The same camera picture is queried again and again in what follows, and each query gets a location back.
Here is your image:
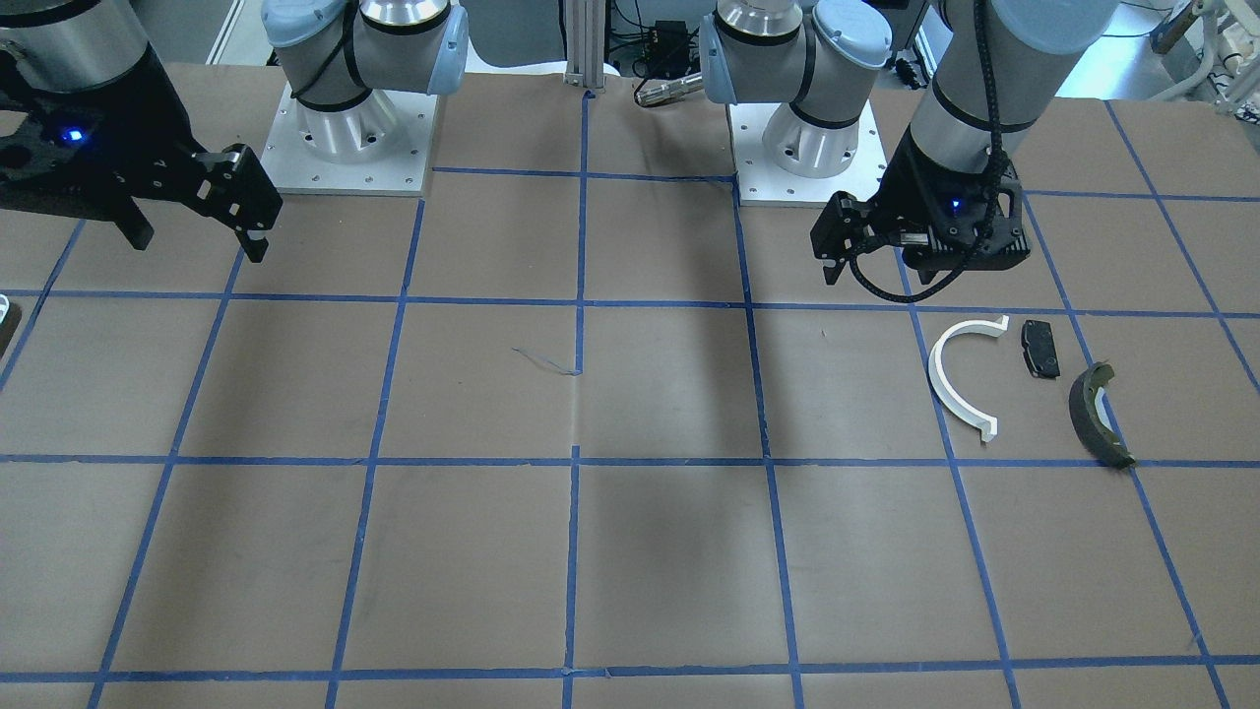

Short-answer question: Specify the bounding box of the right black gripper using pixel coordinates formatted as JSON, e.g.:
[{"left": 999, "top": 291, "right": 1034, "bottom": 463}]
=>
[{"left": 3, "top": 47, "right": 284, "bottom": 264}]

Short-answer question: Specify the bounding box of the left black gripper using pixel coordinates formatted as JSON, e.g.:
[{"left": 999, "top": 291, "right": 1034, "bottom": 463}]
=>
[{"left": 810, "top": 135, "right": 1031, "bottom": 286}]

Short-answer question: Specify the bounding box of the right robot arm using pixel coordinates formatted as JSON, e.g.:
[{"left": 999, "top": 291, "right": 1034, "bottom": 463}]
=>
[{"left": 1, "top": 1, "right": 469, "bottom": 262}]

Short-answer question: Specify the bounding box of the small black brake pad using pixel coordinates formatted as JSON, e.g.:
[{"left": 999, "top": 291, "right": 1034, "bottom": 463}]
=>
[{"left": 1021, "top": 319, "right": 1061, "bottom": 380}]

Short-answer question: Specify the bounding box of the silver cylindrical tool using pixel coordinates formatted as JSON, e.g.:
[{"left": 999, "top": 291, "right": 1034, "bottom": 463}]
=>
[{"left": 634, "top": 72, "right": 706, "bottom": 108}]

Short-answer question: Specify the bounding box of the white curved plastic clamp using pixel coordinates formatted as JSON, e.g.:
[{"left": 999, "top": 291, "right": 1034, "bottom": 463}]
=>
[{"left": 926, "top": 314, "right": 1011, "bottom": 445}]

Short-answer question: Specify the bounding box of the black electronics box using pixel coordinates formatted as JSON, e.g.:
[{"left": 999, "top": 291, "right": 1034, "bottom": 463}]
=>
[{"left": 645, "top": 20, "right": 690, "bottom": 63}]

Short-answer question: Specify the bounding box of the dark green brake shoe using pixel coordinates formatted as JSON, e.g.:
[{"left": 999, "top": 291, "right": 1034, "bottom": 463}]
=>
[{"left": 1068, "top": 360, "right": 1137, "bottom": 470}]

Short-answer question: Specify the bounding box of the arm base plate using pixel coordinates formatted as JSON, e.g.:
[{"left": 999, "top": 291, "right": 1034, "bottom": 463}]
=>
[
  {"left": 261, "top": 87, "right": 438, "bottom": 196},
  {"left": 727, "top": 103, "right": 886, "bottom": 208}
]

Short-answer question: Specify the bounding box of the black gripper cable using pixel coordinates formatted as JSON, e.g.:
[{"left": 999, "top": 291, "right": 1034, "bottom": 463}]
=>
[{"left": 849, "top": 0, "right": 1007, "bottom": 306}]

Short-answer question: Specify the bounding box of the aluminium frame post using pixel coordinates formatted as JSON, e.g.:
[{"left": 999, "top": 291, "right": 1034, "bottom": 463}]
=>
[{"left": 561, "top": 0, "right": 607, "bottom": 94}]

